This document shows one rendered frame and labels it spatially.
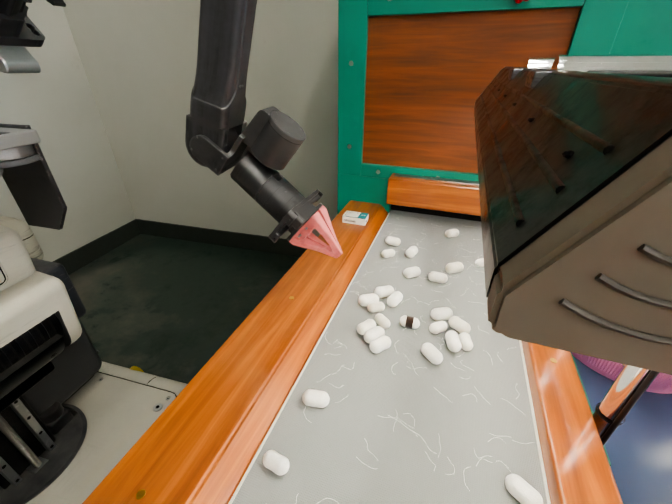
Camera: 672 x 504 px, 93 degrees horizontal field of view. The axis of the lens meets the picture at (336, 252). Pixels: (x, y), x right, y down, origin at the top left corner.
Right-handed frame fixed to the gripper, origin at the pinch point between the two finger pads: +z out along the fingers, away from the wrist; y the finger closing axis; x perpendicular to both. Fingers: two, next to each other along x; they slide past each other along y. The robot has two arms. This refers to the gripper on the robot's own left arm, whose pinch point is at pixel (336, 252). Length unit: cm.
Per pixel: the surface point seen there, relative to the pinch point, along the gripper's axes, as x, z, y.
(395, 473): -0.5, 19.3, -22.4
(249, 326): 13.7, -1.9, -11.1
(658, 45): -52, 18, 47
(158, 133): 111, -117, 115
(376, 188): 6.8, -0.6, 45.5
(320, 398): 4.7, 10.1, -18.3
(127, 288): 161, -61, 56
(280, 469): 5.5, 9.8, -27.0
